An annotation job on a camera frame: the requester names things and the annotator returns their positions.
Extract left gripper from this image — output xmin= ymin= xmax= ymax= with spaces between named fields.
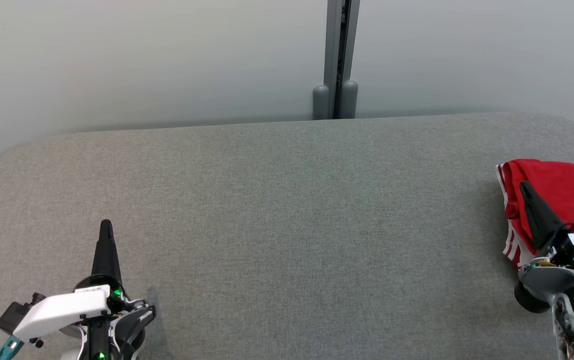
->
xmin=12 ymin=218 xmax=157 ymax=343

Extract red shirt white sleeves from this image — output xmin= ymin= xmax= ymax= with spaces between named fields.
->
xmin=496 ymin=158 xmax=574 ymax=269

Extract grey metal partition post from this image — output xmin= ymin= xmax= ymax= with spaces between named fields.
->
xmin=313 ymin=0 xmax=360 ymax=121

